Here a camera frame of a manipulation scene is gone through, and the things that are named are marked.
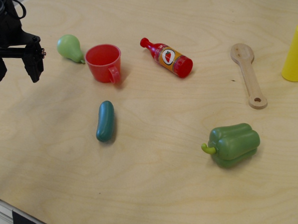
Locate red toy sauce bottle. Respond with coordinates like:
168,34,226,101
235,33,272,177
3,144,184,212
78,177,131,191
140,38,193,78

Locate yellow plastic bottle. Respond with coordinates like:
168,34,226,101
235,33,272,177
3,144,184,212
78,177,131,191
282,25,298,82

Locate green toy bell pepper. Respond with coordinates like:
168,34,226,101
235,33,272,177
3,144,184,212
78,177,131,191
201,123,261,168

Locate teal toy cucumber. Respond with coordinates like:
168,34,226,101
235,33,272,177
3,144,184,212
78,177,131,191
96,101,115,142

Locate wooden spoon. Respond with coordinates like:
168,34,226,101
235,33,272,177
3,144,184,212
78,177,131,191
230,44,268,109

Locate red plastic cup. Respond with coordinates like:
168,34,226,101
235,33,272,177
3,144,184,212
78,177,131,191
85,44,121,84

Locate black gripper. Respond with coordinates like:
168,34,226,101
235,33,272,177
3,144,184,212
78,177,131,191
0,0,45,83

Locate green toy pear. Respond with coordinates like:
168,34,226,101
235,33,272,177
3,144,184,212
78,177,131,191
56,34,85,64

